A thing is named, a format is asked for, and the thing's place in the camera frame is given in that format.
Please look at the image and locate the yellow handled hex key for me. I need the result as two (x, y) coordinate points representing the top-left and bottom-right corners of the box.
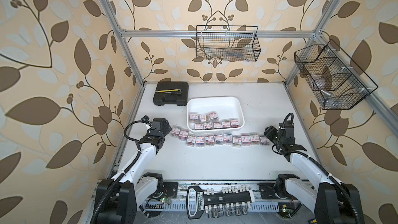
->
(156, 89), (182, 94)

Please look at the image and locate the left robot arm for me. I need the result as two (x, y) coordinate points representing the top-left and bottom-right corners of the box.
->
(90, 116), (172, 224)

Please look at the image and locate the black tool case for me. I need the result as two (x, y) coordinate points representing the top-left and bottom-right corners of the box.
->
(153, 82), (189, 106)

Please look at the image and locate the right wire basket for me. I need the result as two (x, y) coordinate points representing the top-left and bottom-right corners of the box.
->
(294, 39), (378, 110)

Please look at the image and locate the socket set holder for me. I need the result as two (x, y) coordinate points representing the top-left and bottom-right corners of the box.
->
(186, 185), (255, 220)

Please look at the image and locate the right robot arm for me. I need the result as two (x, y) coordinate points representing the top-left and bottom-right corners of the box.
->
(264, 113), (364, 224)

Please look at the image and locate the eleventh paper clip box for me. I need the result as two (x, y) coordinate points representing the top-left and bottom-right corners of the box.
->
(260, 135), (270, 146)

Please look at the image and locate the wire basket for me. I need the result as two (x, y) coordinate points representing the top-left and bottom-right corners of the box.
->
(294, 39), (378, 110)
(195, 24), (261, 62)

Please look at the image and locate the back wire basket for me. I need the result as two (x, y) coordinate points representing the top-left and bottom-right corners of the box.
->
(195, 24), (261, 62)

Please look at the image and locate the white plastic tray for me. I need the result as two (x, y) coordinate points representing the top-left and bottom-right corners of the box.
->
(187, 96), (245, 133)

